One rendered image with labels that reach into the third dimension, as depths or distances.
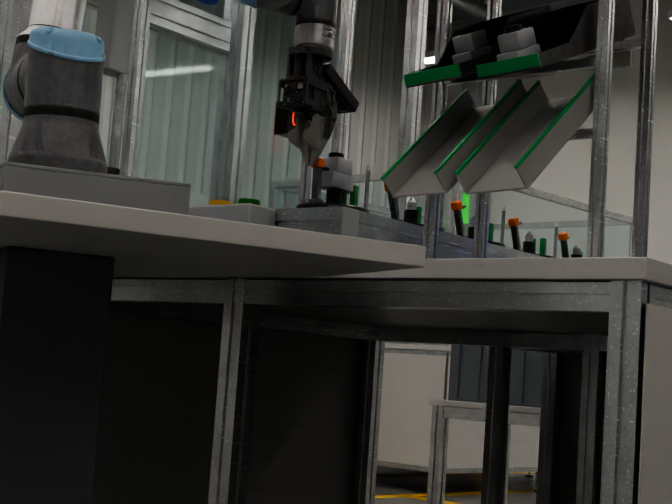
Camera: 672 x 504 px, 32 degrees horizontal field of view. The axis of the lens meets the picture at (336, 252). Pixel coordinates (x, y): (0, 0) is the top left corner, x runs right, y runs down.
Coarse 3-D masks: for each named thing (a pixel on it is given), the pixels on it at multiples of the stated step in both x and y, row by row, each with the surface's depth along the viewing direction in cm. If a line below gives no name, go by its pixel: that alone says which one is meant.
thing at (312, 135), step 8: (312, 120) 216; (320, 120) 217; (312, 128) 216; (320, 128) 218; (304, 136) 214; (312, 136) 216; (320, 136) 217; (312, 144) 216; (320, 144) 217; (312, 152) 218; (320, 152) 218; (312, 160) 218
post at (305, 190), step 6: (306, 168) 248; (312, 168) 246; (300, 174) 248; (306, 174) 248; (312, 174) 246; (300, 180) 248; (306, 180) 247; (300, 186) 248; (306, 186) 247; (300, 192) 247; (306, 192) 246; (300, 198) 247; (306, 198) 246
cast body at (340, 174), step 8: (336, 152) 223; (328, 160) 223; (336, 160) 222; (344, 160) 223; (336, 168) 222; (344, 168) 223; (328, 176) 221; (336, 176) 221; (344, 176) 223; (352, 176) 225; (328, 184) 221; (336, 184) 221; (344, 184) 223; (352, 184) 225; (344, 192) 226
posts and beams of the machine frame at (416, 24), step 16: (416, 0) 353; (416, 16) 352; (416, 32) 351; (416, 48) 351; (416, 64) 350; (416, 96) 350; (400, 112) 351; (416, 112) 351; (400, 128) 351; (416, 128) 350; (400, 144) 350; (400, 208) 348
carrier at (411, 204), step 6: (408, 204) 243; (414, 204) 243; (408, 210) 242; (414, 210) 243; (420, 210) 248; (408, 216) 243; (414, 216) 243; (420, 216) 248; (408, 222) 242; (414, 222) 242; (420, 222) 248
